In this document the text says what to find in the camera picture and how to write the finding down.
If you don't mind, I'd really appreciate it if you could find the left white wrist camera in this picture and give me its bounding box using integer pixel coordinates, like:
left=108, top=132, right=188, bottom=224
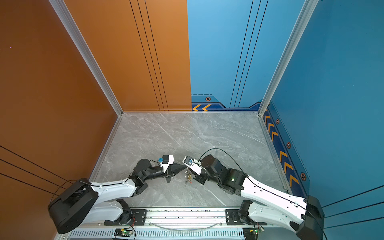
left=158, top=155, right=174, bottom=173

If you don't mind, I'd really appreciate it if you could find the right green circuit board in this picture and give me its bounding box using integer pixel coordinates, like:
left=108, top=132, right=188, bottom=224
left=242, top=227, right=265, bottom=240

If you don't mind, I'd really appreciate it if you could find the aluminium front rail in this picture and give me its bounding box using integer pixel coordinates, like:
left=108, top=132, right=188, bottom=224
left=59, top=206, right=301, bottom=229

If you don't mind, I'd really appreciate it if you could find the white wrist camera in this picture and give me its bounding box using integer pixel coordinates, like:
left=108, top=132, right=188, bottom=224
left=183, top=156, right=203, bottom=175
left=158, top=155, right=174, bottom=173

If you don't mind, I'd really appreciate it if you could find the white slotted cable duct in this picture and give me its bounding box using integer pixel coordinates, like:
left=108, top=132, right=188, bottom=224
left=68, top=229, right=245, bottom=240

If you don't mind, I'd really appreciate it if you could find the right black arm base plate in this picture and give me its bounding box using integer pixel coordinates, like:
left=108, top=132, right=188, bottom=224
left=225, top=209, right=257, bottom=226

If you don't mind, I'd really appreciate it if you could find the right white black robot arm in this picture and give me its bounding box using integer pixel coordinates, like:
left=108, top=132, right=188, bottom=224
left=183, top=155, right=326, bottom=240

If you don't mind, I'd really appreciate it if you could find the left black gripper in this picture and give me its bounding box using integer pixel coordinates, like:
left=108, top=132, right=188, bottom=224
left=143, top=163, right=186, bottom=184

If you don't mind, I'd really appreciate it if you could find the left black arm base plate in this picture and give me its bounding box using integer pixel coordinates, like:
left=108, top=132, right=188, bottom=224
left=104, top=209, right=147, bottom=226

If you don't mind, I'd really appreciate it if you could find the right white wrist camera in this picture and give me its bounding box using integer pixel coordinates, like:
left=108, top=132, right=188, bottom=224
left=183, top=156, right=203, bottom=175

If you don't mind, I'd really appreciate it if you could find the green circuit board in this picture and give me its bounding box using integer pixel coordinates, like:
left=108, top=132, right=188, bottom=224
left=113, top=228, right=135, bottom=240
left=242, top=227, right=265, bottom=240

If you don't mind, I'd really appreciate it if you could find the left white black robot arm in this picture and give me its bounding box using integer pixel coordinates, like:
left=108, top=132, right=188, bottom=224
left=48, top=155, right=186, bottom=234

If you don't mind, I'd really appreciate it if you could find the left green circuit board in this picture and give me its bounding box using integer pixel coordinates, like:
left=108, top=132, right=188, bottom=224
left=113, top=228, right=135, bottom=240

